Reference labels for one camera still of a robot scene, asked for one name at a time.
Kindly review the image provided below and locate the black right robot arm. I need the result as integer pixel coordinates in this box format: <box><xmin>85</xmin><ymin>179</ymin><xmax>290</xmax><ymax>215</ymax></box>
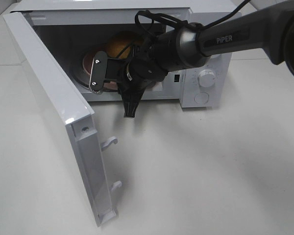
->
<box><xmin>118</xmin><ymin>0</ymin><xmax>294</xmax><ymax>118</ymax></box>

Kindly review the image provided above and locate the round door release button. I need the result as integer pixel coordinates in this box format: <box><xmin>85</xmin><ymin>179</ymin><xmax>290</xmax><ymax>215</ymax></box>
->
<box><xmin>194</xmin><ymin>93</ymin><xmax>209</xmax><ymax>105</ymax></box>

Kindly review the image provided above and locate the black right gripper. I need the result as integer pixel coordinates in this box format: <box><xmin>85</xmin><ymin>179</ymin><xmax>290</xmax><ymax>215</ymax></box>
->
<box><xmin>117</xmin><ymin>46</ymin><xmax>168</xmax><ymax>118</ymax></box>

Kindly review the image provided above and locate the black cable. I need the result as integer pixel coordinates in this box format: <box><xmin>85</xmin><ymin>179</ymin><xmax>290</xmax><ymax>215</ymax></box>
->
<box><xmin>117</xmin><ymin>0</ymin><xmax>253</xmax><ymax>62</ymax></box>

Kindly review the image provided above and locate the burger with cheese and lettuce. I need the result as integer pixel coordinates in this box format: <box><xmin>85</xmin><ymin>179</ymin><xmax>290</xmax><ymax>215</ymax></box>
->
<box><xmin>105</xmin><ymin>31</ymin><xmax>144</xmax><ymax>59</ymax></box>

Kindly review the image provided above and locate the white microwave door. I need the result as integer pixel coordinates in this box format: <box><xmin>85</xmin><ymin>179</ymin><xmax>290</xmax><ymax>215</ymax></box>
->
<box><xmin>3</xmin><ymin>12</ymin><xmax>122</xmax><ymax>226</ymax></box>

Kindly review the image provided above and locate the pink speckled plate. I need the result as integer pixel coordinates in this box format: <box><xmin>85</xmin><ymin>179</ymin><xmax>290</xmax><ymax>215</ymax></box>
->
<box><xmin>82</xmin><ymin>50</ymin><xmax>155</xmax><ymax>92</ymax></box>

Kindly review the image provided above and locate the white microwave oven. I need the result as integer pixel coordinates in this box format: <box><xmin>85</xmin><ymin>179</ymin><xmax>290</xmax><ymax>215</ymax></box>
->
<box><xmin>4</xmin><ymin>0</ymin><xmax>234</xmax><ymax>108</ymax></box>

